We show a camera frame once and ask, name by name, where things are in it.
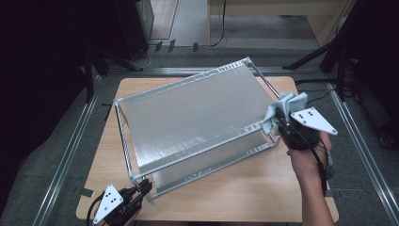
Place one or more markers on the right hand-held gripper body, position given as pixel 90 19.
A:
pixel 310 121

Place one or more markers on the black cabinet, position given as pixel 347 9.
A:
pixel 135 28

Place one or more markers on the black tape strip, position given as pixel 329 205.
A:
pixel 158 46
pixel 171 46
pixel 195 47

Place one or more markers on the black floor tape mark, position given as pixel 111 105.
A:
pixel 108 113

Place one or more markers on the black metal stand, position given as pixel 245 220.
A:
pixel 89 81

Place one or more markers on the silver two-tier fabric rack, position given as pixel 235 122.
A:
pixel 194 119

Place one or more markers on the light blue cleaning cloth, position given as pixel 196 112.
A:
pixel 287 103

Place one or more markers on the black tripod stand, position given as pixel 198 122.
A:
pixel 341 78

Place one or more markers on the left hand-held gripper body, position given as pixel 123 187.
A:
pixel 108 204

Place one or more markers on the black curtain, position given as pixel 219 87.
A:
pixel 37 78
pixel 382 62

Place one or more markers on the person's right hand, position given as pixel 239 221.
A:
pixel 307 166

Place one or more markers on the light wooden desk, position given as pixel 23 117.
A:
pixel 266 8

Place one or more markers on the grey tape piece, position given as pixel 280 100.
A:
pixel 335 193
pixel 86 192

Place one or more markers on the aluminium floor rail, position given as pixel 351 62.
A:
pixel 156 70
pixel 360 147
pixel 66 160

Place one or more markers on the person's left hand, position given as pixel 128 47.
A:
pixel 133 219

